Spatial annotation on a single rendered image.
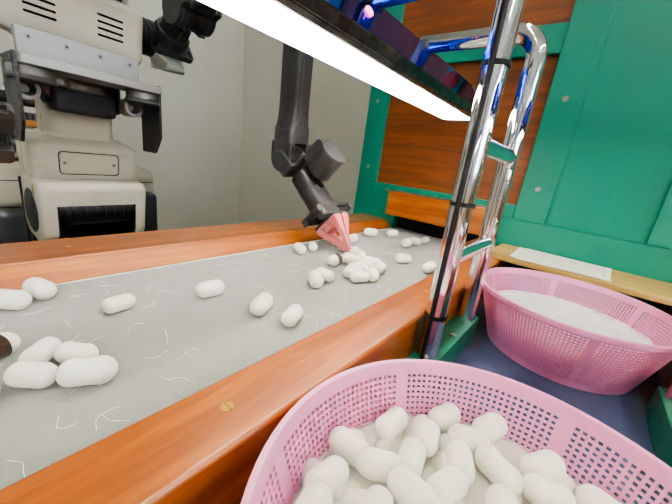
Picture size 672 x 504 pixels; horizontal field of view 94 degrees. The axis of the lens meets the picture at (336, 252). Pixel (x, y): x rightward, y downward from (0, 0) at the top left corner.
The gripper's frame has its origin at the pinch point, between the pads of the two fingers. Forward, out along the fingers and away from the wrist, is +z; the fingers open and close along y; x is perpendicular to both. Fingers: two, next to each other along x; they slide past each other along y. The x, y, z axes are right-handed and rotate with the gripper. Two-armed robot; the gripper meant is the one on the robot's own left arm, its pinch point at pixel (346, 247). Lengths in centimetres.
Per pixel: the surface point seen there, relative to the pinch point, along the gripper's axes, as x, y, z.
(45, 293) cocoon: 3.8, -45.8, -3.9
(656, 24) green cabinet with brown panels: -61, 40, -5
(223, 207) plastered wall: 165, 96, -136
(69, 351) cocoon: -5.6, -46.4, 6.3
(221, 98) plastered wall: 99, 92, -192
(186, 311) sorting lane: -2.0, -35.3, 4.5
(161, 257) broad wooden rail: 7.8, -31.7, -8.4
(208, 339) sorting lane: -6.4, -36.2, 9.5
